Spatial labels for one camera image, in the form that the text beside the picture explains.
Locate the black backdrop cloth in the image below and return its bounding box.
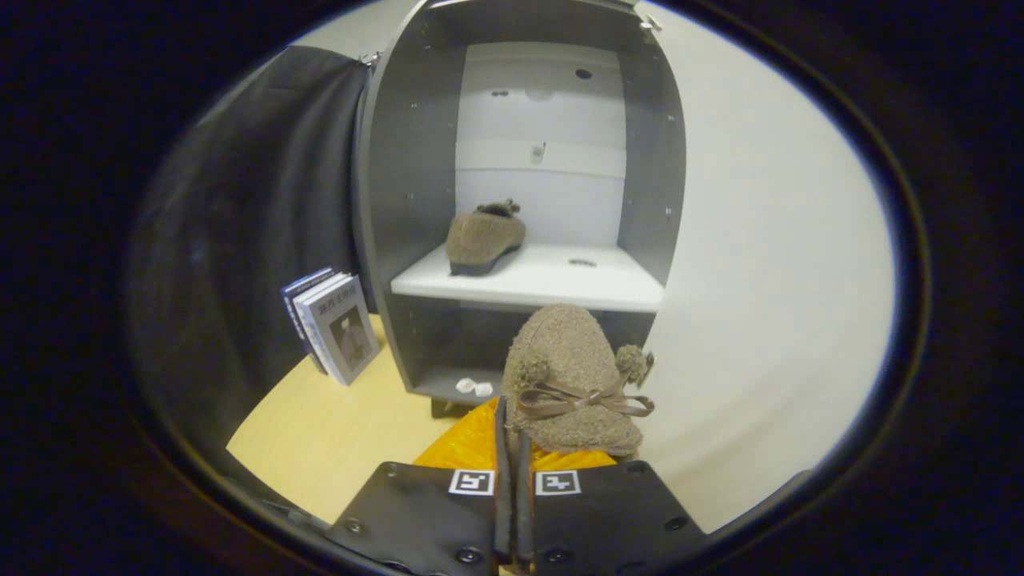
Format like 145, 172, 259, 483
128, 46, 377, 481

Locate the white shoe cabinet door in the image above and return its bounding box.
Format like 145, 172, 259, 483
636, 0, 895, 534

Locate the grey shoe cabinet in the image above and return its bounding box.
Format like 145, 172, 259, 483
352, 0, 689, 418

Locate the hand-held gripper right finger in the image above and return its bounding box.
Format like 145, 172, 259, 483
512, 428, 709, 576

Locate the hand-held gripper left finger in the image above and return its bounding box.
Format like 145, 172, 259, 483
326, 396, 513, 576

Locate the brown fuzzy shoe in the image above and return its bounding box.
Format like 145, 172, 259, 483
445, 198, 527, 277
501, 303, 657, 458

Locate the grey cover book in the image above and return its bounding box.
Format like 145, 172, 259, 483
293, 274, 382, 386

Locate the white cabinet shelf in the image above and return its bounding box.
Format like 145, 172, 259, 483
390, 244, 665, 313

